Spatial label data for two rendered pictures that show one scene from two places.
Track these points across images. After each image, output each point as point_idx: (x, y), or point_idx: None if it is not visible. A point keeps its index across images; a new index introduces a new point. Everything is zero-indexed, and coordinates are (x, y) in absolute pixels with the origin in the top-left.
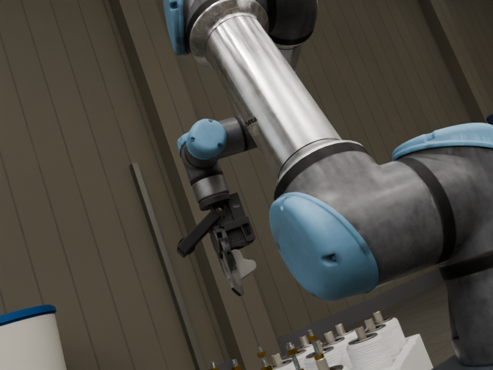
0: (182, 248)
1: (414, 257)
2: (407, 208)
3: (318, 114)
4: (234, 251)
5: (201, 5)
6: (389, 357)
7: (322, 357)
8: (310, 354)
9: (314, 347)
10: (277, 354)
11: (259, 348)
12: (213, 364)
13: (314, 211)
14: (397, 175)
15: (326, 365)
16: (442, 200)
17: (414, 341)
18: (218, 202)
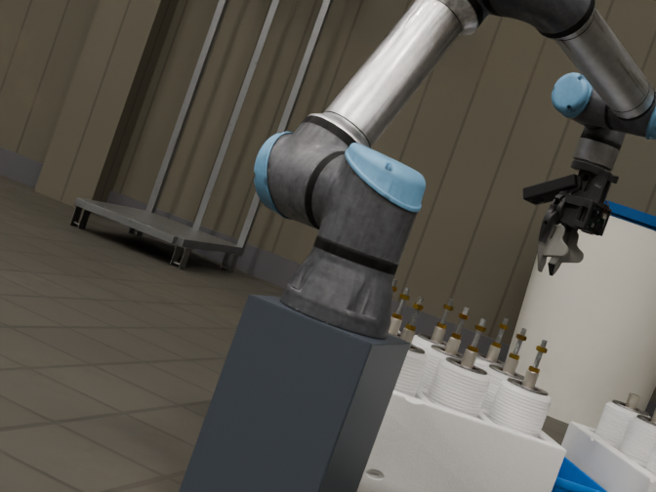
0: (524, 192)
1: (291, 208)
2: (294, 175)
3: (361, 98)
4: (559, 226)
5: None
6: None
7: (532, 371)
8: (649, 419)
9: (535, 357)
10: (634, 395)
11: (521, 330)
12: (504, 321)
13: (266, 144)
14: (314, 155)
15: (528, 380)
16: (311, 184)
17: None
18: (587, 172)
